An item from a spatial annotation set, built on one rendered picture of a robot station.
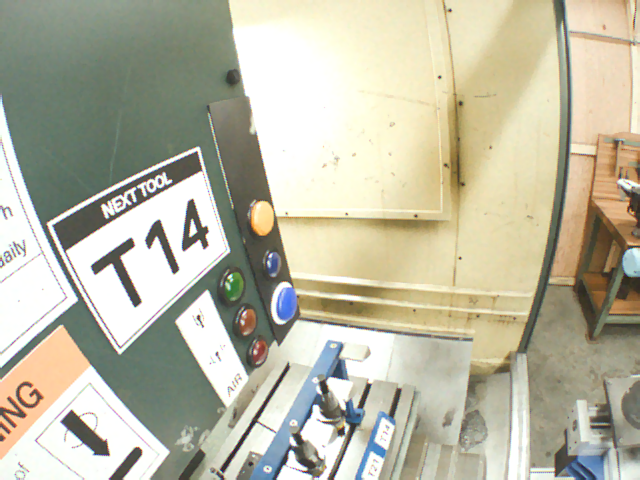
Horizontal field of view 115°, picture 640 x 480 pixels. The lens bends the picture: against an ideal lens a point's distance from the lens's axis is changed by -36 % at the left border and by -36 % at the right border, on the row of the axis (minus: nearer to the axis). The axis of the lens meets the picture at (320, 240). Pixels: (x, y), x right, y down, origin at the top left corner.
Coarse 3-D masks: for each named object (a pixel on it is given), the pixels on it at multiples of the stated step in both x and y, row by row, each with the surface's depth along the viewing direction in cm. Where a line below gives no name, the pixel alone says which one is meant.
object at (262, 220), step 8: (256, 208) 22; (264, 208) 22; (256, 216) 22; (264, 216) 23; (272, 216) 24; (256, 224) 22; (264, 224) 23; (272, 224) 24; (256, 232) 22; (264, 232) 23
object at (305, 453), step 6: (306, 438) 44; (294, 444) 44; (300, 444) 43; (306, 444) 44; (312, 444) 46; (294, 450) 44; (300, 450) 44; (306, 450) 44; (312, 450) 45; (294, 456) 46; (300, 456) 44; (306, 456) 45; (312, 456) 45; (318, 456) 47; (300, 462) 45; (306, 462) 45; (312, 462) 46
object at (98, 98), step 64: (0, 0) 5; (64, 0) 8; (128, 0) 11; (192, 0) 15; (0, 64) 6; (64, 64) 9; (128, 64) 12; (192, 64) 16; (64, 128) 10; (128, 128) 13; (192, 128) 17; (64, 192) 10; (64, 320) 10; (128, 384) 13; (192, 384) 17; (192, 448) 17
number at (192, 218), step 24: (192, 192) 17; (144, 216) 14; (168, 216) 15; (192, 216) 17; (144, 240) 14; (168, 240) 15; (192, 240) 17; (216, 240) 19; (168, 264) 16; (192, 264) 17; (168, 288) 16
